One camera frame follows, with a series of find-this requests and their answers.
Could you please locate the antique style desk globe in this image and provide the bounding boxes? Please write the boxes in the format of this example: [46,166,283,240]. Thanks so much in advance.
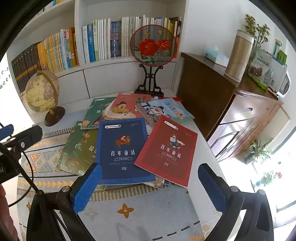
[24,70,66,127]

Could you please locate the row of upper shelf books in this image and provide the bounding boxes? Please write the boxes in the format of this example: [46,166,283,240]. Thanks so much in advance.
[43,0,64,8]

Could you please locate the row of black gold volumes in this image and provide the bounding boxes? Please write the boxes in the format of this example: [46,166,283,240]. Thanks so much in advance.
[11,44,44,93]

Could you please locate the red storybook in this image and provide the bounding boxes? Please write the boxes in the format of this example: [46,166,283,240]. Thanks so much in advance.
[134,120,199,188]

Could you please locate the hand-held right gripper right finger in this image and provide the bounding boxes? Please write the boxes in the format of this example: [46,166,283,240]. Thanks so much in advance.
[198,163,276,241]

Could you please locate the brown wooden cabinet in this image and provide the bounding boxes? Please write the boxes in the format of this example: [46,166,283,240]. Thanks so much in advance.
[176,52,284,163]

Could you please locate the olive green insect book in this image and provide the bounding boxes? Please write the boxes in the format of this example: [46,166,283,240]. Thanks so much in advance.
[56,127,100,177]

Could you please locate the blue patterned woven mat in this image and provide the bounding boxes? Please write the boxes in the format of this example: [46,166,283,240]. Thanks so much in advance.
[17,133,208,241]

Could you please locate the dark blue storybook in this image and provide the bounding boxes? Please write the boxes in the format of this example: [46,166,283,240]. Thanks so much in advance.
[95,117,157,186]

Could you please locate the red cartoon scholar book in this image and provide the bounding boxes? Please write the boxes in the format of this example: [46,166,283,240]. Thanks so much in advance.
[102,93,154,121]

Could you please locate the red flowering potted plant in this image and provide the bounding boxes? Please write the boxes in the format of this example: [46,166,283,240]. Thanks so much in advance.
[252,170,284,188]

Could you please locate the green potted plant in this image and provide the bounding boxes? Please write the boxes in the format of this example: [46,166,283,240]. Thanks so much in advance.
[244,138,274,165]

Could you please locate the green snack package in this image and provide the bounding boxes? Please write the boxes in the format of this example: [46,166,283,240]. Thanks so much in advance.
[248,49,273,91]

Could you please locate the red flower embroidered round fan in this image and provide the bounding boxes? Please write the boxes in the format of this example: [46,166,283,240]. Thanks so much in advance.
[129,25,178,65]

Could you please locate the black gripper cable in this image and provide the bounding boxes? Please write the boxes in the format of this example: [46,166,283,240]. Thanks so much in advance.
[0,123,45,208]

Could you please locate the light blue tissue box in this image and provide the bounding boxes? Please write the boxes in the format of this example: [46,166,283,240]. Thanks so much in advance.
[205,46,230,67]

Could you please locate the white bookshelf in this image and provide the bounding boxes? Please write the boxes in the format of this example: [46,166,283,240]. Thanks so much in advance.
[6,0,190,124]

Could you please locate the light blue poetry book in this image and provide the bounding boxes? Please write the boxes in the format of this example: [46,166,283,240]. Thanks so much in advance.
[135,98,195,130]

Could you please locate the gold cylindrical canister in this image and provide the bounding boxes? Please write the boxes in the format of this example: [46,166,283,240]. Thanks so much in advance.
[224,30,255,82]

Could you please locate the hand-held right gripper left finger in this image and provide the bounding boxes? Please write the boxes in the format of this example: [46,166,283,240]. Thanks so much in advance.
[27,163,102,241]

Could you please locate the row of white blue books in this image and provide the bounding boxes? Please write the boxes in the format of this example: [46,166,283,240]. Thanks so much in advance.
[82,16,182,63]

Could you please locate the white printed box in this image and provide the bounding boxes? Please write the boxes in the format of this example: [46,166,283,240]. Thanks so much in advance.
[267,58,292,96]

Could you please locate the teal insect book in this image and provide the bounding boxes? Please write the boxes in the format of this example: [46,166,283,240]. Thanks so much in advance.
[84,97,116,128]

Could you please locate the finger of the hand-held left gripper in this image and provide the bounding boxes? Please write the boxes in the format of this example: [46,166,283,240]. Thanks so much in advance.
[10,125,43,153]
[0,124,15,142]

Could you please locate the green jars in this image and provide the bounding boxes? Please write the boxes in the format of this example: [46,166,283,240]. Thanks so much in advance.
[273,39,288,66]

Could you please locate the vase of yellow dried flowers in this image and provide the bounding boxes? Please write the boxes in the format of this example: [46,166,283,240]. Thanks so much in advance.
[242,14,271,63]

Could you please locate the row of yellow colourful books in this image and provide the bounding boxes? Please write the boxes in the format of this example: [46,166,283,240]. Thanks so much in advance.
[37,27,79,75]

